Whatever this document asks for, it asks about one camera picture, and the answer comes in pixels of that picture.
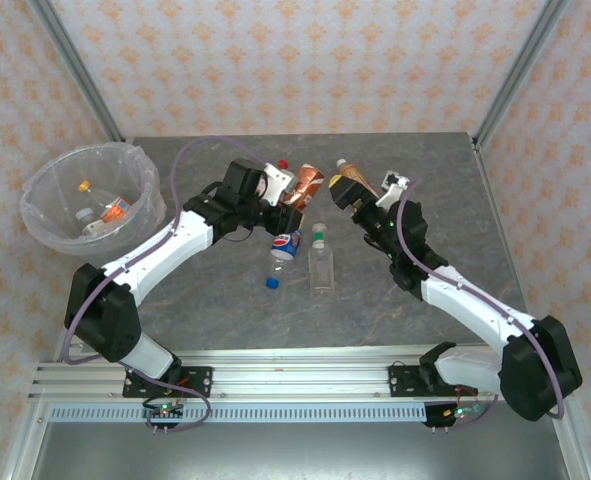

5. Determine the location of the orange tea bottle white cap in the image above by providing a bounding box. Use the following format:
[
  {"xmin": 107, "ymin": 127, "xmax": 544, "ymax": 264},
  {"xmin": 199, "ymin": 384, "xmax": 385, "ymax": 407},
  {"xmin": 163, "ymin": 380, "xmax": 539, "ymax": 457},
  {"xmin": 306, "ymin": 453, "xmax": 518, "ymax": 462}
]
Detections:
[{"xmin": 335, "ymin": 158, "xmax": 379, "ymax": 199}]

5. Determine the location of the brown crushed coffee bottle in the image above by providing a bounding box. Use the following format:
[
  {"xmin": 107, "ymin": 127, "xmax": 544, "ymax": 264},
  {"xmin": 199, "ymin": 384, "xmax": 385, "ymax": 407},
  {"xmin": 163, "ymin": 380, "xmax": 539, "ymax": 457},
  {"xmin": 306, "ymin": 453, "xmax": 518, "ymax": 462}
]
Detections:
[{"xmin": 280, "ymin": 163, "xmax": 326, "ymax": 214}]

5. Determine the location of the blue label cola bottle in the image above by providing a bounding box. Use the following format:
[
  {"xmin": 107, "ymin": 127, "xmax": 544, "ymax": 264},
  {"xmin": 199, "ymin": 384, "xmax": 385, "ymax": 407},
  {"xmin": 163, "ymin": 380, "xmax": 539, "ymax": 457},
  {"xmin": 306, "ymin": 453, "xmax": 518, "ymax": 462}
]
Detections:
[{"xmin": 265, "ymin": 227, "xmax": 305, "ymax": 291}]

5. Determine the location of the clear square bottle green cap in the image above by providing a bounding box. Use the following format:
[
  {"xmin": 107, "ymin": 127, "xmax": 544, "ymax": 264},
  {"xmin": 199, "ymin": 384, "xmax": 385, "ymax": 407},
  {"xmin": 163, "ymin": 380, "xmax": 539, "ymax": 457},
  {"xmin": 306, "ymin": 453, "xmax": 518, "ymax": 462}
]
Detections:
[{"xmin": 307, "ymin": 222, "xmax": 335, "ymax": 294}]

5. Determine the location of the clear crushed plastic bottle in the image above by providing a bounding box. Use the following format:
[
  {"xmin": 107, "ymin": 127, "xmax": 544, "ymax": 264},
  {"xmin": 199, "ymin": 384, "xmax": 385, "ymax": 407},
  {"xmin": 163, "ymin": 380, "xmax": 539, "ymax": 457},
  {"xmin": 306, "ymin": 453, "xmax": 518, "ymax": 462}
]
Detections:
[{"xmin": 77, "ymin": 180, "xmax": 131, "ymax": 237}]

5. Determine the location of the clear plastic waste bin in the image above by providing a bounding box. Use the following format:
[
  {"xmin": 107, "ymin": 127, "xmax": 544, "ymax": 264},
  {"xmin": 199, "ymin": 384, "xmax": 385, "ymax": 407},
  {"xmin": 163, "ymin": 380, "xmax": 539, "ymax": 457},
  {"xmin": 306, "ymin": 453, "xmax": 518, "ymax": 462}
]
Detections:
[{"xmin": 19, "ymin": 142, "xmax": 166, "ymax": 259}]

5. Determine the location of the clear plastic bin liner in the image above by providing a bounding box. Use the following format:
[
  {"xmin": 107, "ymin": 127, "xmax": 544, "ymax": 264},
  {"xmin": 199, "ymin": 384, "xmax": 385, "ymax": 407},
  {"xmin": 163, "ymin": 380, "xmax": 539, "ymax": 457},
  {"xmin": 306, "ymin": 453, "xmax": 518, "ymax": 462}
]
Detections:
[{"xmin": 19, "ymin": 142, "xmax": 166, "ymax": 257}]

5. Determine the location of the small electronics board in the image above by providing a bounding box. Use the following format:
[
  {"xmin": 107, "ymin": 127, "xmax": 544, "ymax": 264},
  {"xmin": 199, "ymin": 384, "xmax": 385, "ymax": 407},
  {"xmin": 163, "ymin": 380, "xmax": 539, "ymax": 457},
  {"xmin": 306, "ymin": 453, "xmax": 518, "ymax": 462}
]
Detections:
[
  {"xmin": 442, "ymin": 403, "xmax": 484, "ymax": 422},
  {"xmin": 142, "ymin": 399, "xmax": 185, "ymax": 422}
]

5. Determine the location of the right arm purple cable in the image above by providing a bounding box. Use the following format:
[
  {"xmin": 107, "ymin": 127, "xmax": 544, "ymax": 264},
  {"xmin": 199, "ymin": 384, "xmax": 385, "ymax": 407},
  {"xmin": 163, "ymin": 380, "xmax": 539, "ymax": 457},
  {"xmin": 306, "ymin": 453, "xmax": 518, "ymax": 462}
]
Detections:
[{"xmin": 396, "ymin": 177, "xmax": 567, "ymax": 420}]

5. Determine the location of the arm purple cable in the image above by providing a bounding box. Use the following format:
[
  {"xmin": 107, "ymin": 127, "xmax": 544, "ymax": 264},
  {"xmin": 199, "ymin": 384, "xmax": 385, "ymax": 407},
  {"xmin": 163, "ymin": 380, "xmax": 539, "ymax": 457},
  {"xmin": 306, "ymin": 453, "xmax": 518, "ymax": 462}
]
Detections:
[
  {"xmin": 396, "ymin": 177, "xmax": 567, "ymax": 420},
  {"xmin": 62, "ymin": 134, "xmax": 272, "ymax": 366}
]

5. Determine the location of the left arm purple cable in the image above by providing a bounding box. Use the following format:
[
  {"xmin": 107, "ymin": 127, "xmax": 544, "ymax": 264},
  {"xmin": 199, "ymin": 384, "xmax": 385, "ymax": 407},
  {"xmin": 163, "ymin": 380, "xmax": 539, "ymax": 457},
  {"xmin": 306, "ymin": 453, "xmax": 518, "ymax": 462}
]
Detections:
[{"xmin": 62, "ymin": 134, "xmax": 272, "ymax": 366}]

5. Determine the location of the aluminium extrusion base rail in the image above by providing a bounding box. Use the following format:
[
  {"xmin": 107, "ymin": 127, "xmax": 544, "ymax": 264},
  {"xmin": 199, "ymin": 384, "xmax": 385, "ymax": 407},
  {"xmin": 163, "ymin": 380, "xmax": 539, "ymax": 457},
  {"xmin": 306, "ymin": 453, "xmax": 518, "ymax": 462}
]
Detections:
[{"xmin": 28, "ymin": 343, "xmax": 544, "ymax": 404}]

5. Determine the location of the slotted grey cable duct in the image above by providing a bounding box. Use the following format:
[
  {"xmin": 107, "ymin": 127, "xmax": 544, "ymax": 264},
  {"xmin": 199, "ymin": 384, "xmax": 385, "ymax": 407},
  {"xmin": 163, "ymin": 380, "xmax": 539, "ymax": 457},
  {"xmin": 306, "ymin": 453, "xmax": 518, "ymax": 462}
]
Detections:
[{"xmin": 49, "ymin": 403, "xmax": 429, "ymax": 424}]

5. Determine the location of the aluminium frame post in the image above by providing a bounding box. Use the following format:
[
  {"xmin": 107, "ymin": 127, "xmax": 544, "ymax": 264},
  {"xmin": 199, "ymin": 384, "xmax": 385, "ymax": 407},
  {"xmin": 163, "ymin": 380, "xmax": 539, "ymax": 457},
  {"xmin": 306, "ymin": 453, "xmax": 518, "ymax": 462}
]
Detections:
[
  {"xmin": 472, "ymin": 0, "xmax": 574, "ymax": 151},
  {"xmin": 27, "ymin": 0, "xmax": 126, "ymax": 146}
]

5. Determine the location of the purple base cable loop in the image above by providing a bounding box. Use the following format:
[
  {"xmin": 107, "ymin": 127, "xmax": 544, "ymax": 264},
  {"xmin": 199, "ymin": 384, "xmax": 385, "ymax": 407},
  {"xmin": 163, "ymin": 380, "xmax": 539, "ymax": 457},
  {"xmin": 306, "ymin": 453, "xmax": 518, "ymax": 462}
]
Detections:
[
  {"xmin": 424, "ymin": 392, "xmax": 499, "ymax": 432},
  {"xmin": 143, "ymin": 387, "xmax": 215, "ymax": 435}
]

